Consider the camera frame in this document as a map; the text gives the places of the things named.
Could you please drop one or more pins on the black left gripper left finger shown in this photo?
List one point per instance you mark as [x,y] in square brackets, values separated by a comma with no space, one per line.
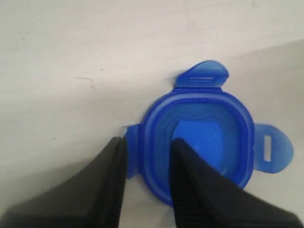
[90,199]

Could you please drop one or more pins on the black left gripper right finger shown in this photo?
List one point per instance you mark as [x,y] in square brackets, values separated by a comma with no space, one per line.
[203,198]

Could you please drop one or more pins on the blue plastic container lid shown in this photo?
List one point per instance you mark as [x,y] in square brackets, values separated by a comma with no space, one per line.
[214,123]

